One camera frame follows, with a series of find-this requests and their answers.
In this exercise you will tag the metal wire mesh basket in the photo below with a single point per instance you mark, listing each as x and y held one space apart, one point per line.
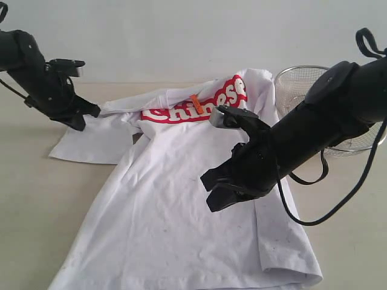
291 87

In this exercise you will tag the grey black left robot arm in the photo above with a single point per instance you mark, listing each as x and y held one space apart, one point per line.
19 50

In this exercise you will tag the white t-shirt red print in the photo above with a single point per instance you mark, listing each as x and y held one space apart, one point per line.
149 227

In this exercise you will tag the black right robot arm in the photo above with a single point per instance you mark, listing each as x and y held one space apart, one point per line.
343 103

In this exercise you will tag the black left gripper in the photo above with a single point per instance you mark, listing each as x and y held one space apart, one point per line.
48 92

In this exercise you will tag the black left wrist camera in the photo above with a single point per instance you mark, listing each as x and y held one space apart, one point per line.
69 67

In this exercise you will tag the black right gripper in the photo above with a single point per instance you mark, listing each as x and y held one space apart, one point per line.
251 172

